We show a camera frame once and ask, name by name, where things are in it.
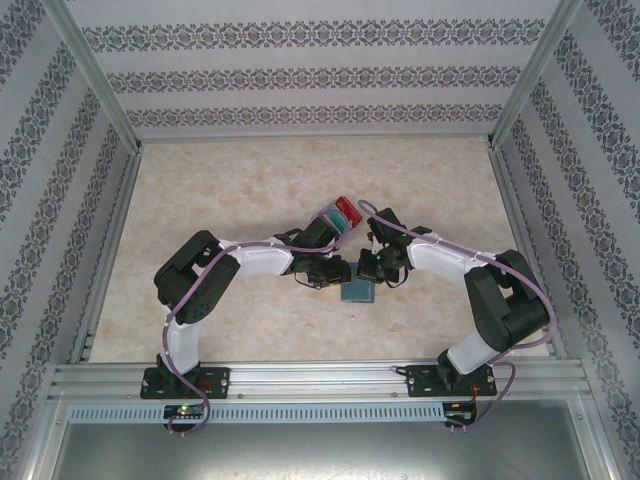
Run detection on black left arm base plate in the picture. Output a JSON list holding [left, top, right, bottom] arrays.
[[141, 367, 232, 401]]

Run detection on teal card stack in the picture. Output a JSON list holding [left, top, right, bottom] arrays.
[[322, 208, 352, 234]]

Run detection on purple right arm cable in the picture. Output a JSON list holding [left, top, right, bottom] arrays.
[[357, 198, 559, 434]]

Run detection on steel sheet panel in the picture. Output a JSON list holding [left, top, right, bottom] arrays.
[[29, 422, 619, 480]]

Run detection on aluminium side rail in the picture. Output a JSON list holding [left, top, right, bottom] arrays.
[[69, 148, 145, 364], [487, 144, 570, 359]]

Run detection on aluminium mounting rail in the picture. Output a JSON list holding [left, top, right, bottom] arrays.
[[47, 360, 589, 402]]

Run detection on aluminium frame post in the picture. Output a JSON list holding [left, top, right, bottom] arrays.
[[42, 0, 145, 152], [486, 0, 585, 150]]

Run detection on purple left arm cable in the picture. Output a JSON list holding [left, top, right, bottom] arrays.
[[162, 234, 346, 437]]

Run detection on slotted grey cable duct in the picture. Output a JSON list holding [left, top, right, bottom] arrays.
[[67, 403, 447, 424]]

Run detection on blue card holder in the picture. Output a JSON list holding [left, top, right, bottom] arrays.
[[339, 278, 379, 305]]

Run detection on clear acrylic card box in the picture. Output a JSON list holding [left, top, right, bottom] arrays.
[[312, 195, 364, 237]]

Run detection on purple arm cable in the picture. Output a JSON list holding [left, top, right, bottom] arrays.
[[357, 198, 559, 434], [162, 234, 346, 437]]

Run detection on red card stack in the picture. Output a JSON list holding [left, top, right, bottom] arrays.
[[333, 196, 363, 225]]

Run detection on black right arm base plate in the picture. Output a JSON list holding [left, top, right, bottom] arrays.
[[407, 364, 499, 399]]

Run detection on small circuit board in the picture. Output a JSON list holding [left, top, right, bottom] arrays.
[[443, 399, 477, 420], [163, 403, 207, 420]]

